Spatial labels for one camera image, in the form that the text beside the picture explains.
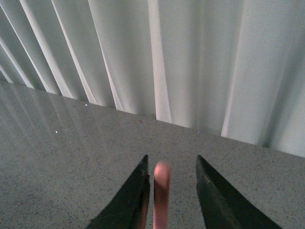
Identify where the pink chopstick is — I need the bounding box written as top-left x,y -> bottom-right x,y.
153,161 -> 171,229

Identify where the white curtain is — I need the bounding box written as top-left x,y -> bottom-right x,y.
0,0 -> 305,156

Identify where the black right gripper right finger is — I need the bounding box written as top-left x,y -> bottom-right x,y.
196,155 -> 280,229

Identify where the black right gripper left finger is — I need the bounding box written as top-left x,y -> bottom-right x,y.
86,155 -> 150,229

